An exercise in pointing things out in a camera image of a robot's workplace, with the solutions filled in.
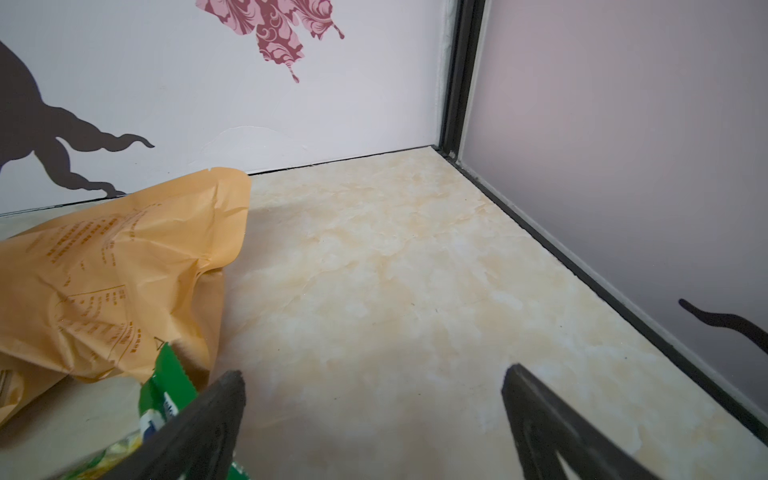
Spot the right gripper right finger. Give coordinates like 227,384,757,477
501,364,656,479

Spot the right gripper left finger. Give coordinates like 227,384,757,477
103,370,246,479

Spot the green yellow snack bag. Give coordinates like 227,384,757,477
56,344,249,479

